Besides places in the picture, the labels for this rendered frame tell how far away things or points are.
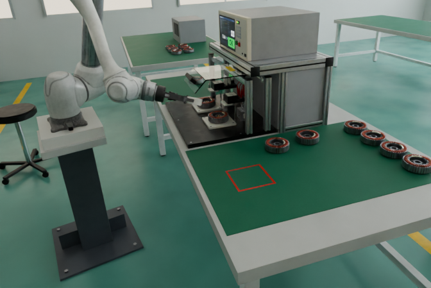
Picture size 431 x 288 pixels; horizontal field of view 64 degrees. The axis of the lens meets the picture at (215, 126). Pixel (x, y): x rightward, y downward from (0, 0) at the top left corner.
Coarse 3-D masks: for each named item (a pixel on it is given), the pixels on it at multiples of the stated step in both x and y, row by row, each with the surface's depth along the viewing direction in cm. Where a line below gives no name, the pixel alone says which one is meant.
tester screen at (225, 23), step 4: (220, 16) 196; (220, 20) 197; (224, 20) 189; (228, 20) 184; (232, 20) 178; (220, 24) 198; (224, 24) 191; (228, 24) 185; (232, 24) 179; (220, 28) 199; (224, 28) 192; (228, 28) 186; (232, 28) 180; (220, 32) 201; (224, 32) 193; (228, 36) 188; (224, 44) 196; (232, 48) 185
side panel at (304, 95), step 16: (288, 80) 167; (304, 80) 170; (320, 80) 173; (288, 96) 171; (304, 96) 173; (320, 96) 176; (288, 112) 174; (304, 112) 177; (320, 112) 180; (288, 128) 177; (304, 128) 180
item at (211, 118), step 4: (212, 112) 188; (216, 112) 189; (220, 112) 189; (224, 112) 187; (208, 116) 184; (212, 116) 183; (216, 116) 185; (220, 116) 185; (224, 116) 183; (208, 120) 185; (212, 120) 182; (216, 120) 181; (220, 120) 181; (224, 120) 183
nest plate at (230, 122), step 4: (228, 116) 192; (204, 120) 188; (228, 120) 187; (232, 120) 186; (208, 124) 182; (212, 124) 182; (216, 124) 182; (220, 124) 182; (224, 124) 181; (228, 124) 182; (232, 124) 182; (208, 128) 180; (212, 128) 180
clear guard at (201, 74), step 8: (224, 64) 185; (192, 72) 178; (200, 72) 172; (208, 72) 171; (216, 72) 170; (224, 72) 170; (232, 72) 169; (240, 72) 168; (184, 80) 180; (200, 80) 164; (208, 80) 161; (192, 88) 166
